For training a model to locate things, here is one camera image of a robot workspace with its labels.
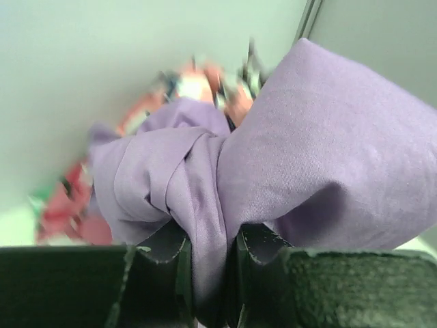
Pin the right aluminium frame post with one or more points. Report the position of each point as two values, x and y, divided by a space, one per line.
307 19

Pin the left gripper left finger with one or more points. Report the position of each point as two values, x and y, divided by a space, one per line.
148 285

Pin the crimson pink camouflage cloth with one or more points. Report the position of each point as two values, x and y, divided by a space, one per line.
66 213

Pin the lilac purple cloth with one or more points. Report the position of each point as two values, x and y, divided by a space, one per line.
331 154

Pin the pink patterned cloth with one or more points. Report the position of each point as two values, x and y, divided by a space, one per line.
232 94

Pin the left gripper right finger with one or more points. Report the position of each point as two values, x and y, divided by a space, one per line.
278 285

